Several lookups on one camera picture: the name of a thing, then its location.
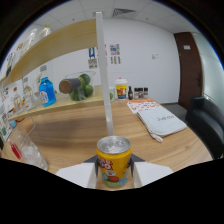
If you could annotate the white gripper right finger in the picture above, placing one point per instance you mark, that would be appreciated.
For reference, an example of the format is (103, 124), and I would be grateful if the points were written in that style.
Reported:
(150, 174)

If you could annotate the clear bottle green cap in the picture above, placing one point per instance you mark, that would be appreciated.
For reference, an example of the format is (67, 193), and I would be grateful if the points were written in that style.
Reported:
(45, 30)

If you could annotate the glass jar of limes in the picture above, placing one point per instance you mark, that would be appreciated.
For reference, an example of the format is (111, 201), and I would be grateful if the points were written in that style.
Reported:
(81, 88)

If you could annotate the multicolour wall poster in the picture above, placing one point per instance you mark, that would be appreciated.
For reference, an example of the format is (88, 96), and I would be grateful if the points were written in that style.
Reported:
(115, 53)

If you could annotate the blue yellow wall poster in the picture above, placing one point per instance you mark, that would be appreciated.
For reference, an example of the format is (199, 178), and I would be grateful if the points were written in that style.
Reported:
(92, 57)

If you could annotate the black armchair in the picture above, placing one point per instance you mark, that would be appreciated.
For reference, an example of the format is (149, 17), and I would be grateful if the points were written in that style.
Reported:
(206, 123)

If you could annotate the yellow juice can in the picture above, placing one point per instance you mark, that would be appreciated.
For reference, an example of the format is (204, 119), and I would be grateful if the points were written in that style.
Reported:
(113, 163)

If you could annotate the clear bottle orange cap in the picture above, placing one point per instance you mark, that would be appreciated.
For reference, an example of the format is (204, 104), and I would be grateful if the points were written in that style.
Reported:
(16, 103)

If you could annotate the clear glass with ice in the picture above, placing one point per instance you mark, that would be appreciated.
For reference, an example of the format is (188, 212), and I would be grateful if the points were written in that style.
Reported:
(31, 155)

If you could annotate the ceiling air vent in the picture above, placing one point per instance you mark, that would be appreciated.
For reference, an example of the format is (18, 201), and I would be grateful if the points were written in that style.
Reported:
(124, 13)

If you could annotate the white frame wooden shelf rack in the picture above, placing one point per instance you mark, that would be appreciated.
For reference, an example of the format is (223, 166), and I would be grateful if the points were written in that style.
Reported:
(66, 36)

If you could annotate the brown sauce bottle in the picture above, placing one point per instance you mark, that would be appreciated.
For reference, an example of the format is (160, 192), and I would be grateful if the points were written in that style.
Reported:
(130, 94)

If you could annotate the clear bottle red label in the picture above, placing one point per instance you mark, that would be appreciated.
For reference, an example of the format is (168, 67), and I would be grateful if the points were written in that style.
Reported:
(28, 98)

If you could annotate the white folded towel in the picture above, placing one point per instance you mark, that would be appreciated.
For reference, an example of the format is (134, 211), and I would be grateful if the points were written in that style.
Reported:
(161, 123)

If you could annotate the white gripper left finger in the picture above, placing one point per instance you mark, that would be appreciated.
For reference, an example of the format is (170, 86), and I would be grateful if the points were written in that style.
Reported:
(80, 175)

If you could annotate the blue liquid bottle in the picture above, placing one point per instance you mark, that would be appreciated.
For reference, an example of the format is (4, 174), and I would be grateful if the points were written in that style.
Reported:
(47, 93)

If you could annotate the brown door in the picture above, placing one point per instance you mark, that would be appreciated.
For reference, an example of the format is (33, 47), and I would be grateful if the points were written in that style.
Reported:
(188, 70)

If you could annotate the orange printed menu sheet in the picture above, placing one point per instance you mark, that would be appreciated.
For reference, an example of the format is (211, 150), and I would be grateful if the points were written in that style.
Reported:
(141, 105)

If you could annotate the white green mug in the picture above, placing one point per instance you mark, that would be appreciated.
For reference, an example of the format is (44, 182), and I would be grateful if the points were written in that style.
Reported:
(112, 95)

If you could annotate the small dark spice jar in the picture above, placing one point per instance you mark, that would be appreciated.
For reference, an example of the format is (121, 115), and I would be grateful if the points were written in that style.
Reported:
(136, 94)
(145, 93)
(141, 93)

